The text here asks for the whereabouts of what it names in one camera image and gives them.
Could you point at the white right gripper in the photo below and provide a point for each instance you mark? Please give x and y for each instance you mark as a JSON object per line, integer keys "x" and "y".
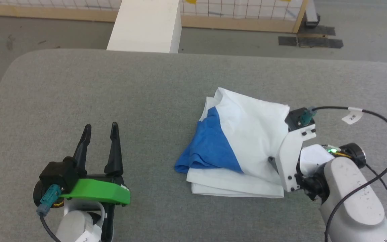
{"x": 289, "y": 161}

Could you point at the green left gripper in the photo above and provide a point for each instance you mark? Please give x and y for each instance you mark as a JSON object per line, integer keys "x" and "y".
{"x": 99, "y": 190}

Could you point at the blue and white raglan shirt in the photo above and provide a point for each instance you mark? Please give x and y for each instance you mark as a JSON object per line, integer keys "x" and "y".
{"x": 247, "y": 134}

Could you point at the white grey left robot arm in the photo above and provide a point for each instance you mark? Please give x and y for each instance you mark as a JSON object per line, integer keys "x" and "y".
{"x": 72, "y": 225}

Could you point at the grey fabric sofa seat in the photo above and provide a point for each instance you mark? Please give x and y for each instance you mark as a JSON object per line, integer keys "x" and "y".
{"x": 113, "y": 94}

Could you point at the small black floor tape patch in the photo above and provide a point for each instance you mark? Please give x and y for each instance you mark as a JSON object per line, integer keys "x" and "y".
{"x": 287, "y": 41}

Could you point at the large black floor tape patch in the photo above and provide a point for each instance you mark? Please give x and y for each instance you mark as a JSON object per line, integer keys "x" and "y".
{"x": 324, "y": 43}

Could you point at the white rectangular box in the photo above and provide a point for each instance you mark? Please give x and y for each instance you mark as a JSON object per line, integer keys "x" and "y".
{"x": 146, "y": 27}

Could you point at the lemon print grid partition panel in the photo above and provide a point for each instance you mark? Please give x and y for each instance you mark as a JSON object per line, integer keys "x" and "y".
{"x": 240, "y": 20}

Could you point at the grey metal partition foot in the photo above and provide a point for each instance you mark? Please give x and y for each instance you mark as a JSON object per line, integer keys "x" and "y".
{"x": 311, "y": 13}

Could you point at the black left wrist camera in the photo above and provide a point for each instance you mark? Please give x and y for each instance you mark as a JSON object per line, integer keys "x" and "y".
{"x": 60, "y": 173}

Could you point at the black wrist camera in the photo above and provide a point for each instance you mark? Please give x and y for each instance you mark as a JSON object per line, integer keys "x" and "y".
{"x": 60, "y": 173}
{"x": 294, "y": 121}

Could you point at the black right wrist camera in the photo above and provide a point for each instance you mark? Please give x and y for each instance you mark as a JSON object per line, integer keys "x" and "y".
{"x": 294, "y": 121}

